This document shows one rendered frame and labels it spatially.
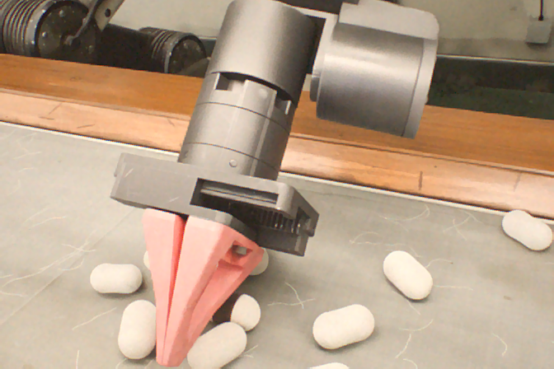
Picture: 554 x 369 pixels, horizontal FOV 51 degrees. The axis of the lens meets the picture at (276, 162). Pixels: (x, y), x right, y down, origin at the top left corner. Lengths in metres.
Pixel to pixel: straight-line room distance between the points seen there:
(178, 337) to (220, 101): 0.12
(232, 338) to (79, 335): 0.10
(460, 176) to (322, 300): 0.16
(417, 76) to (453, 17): 2.09
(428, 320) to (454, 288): 0.03
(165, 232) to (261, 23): 0.13
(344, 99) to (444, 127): 0.21
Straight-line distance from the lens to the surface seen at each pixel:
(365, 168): 0.47
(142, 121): 0.56
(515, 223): 0.42
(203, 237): 0.29
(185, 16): 2.77
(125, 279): 0.39
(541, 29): 2.36
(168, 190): 0.30
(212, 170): 0.29
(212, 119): 0.31
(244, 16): 0.33
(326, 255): 0.40
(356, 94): 0.31
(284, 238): 0.32
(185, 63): 1.13
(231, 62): 0.32
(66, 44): 0.90
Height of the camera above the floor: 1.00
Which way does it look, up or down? 32 degrees down
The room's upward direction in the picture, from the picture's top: 4 degrees counter-clockwise
